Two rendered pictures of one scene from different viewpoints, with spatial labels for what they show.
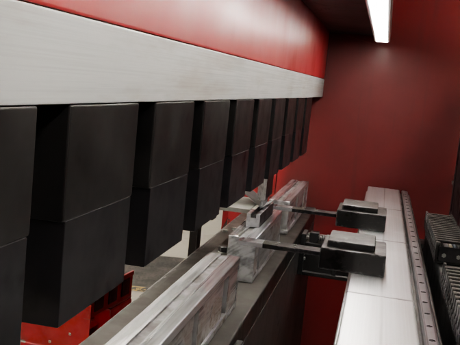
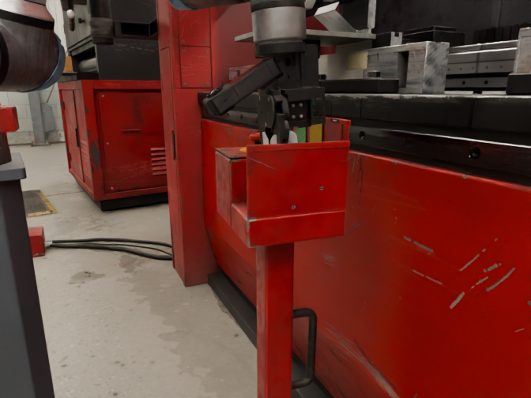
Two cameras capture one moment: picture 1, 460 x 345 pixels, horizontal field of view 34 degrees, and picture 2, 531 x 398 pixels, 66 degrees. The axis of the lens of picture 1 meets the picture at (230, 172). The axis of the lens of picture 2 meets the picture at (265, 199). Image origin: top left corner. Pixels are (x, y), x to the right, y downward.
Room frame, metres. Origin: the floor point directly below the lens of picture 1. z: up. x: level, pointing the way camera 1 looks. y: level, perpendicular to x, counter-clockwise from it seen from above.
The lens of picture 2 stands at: (1.05, 0.71, 0.88)
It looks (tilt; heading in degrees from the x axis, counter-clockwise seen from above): 15 degrees down; 323
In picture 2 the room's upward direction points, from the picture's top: straight up
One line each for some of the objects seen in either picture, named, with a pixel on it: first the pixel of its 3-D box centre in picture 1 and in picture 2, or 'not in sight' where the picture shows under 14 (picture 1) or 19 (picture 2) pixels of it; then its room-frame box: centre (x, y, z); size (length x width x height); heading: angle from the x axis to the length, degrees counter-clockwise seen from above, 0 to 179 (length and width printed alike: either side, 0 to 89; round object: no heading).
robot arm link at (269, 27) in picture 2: not in sight; (278, 29); (1.54, 0.33, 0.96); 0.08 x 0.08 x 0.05
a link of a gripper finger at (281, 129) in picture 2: not in sight; (278, 132); (1.52, 0.34, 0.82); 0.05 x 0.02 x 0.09; 163
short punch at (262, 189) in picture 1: (265, 185); (358, 18); (1.76, -0.09, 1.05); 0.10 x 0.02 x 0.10; 169
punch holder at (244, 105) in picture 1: (215, 148); not in sight; (1.20, 0.03, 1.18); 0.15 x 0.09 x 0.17; 169
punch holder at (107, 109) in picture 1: (53, 198); not in sight; (0.61, 0.14, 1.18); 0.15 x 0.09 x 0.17; 169
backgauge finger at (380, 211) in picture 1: (329, 209); (408, 37); (1.72, -0.24, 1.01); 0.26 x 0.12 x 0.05; 79
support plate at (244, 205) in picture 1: (202, 198); (303, 38); (1.79, 0.06, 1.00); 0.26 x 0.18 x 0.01; 79
